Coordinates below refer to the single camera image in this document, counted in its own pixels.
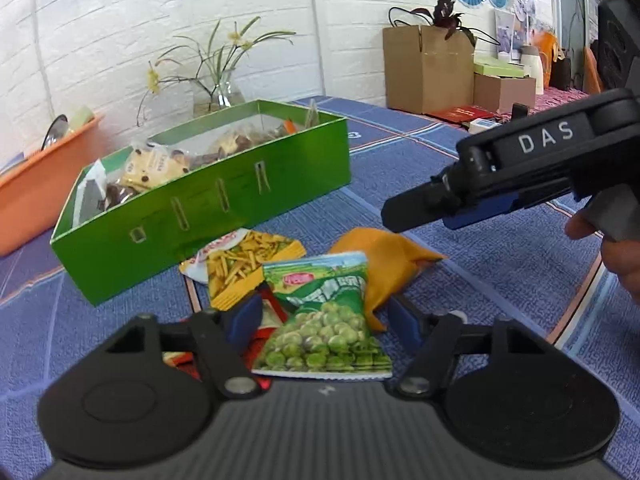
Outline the yellow green sticks snack bag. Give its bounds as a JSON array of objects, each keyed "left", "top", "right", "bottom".
[{"left": 179, "top": 229, "right": 306, "bottom": 311}]

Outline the person right hand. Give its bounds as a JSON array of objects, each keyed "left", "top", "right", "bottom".
[{"left": 565, "top": 211, "right": 640, "bottom": 304}]

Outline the brown paper bag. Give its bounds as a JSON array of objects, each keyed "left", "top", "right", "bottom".
[{"left": 382, "top": 25, "right": 475, "bottom": 114}]

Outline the pink patterned cloth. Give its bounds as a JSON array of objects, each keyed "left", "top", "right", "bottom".
[{"left": 529, "top": 87, "right": 588, "bottom": 114}]

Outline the glass vase with flowers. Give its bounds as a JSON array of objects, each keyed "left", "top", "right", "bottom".
[{"left": 136, "top": 15, "right": 296, "bottom": 126}]

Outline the orange plastic basin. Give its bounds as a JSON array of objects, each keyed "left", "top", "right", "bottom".
[{"left": 0, "top": 114, "right": 106, "bottom": 256}]

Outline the red snack bag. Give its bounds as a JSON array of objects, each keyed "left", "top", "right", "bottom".
[{"left": 160, "top": 283, "right": 286, "bottom": 399}]

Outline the white snack packet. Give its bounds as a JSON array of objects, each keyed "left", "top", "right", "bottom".
[{"left": 72, "top": 159, "right": 107, "bottom": 228}]

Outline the small brown cardboard box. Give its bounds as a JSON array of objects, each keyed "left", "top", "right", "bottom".
[{"left": 473, "top": 74, "right": 536, "bottom": 114}]

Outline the blue checked tablecloth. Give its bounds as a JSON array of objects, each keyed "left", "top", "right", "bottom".
[{"left": 1, "top": 96, "right": 639, "bottom": 479}]

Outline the orange yellow snack packet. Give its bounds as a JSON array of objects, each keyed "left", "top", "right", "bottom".
[{"left": 329, "top": 226, "right": 445, "bottom": 333}]

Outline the green cardboard box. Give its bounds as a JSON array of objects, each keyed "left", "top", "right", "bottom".
[{"left": 50, "top": 113, "right": 350, "bottom": 304}]

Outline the green peas snack bag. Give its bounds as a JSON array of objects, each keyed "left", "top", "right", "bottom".
[{"left": 253, "top": 252, "right": 393, "bottom": 380}]

